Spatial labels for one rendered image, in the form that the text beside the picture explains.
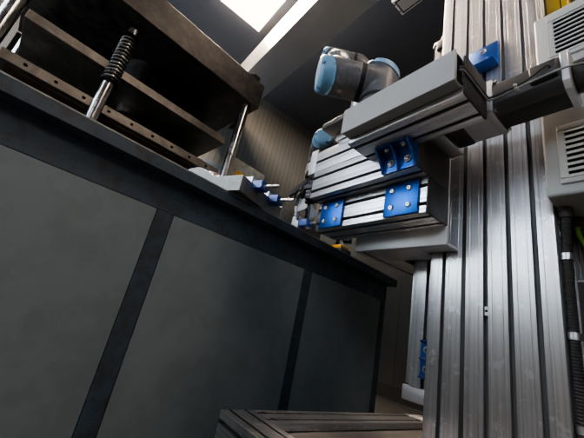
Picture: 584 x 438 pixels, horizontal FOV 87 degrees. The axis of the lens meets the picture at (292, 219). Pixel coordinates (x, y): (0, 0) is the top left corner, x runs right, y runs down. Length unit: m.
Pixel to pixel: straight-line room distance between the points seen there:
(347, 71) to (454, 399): 0.88
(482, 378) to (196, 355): 0.73
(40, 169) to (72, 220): 0.13
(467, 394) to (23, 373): 0.91
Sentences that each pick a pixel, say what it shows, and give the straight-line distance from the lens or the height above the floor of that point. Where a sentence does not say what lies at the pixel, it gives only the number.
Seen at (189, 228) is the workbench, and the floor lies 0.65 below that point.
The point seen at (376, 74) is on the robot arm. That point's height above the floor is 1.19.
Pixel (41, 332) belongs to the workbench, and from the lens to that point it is 0.89.
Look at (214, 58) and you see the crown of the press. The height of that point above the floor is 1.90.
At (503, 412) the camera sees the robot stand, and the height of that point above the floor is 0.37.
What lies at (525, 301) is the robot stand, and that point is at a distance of 0.76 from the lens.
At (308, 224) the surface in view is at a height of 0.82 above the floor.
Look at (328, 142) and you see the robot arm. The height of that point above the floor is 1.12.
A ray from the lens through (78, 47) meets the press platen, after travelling 2.04.
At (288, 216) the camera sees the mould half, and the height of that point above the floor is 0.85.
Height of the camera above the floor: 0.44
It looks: 19 degrees up
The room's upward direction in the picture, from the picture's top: 12 degrees clockwise
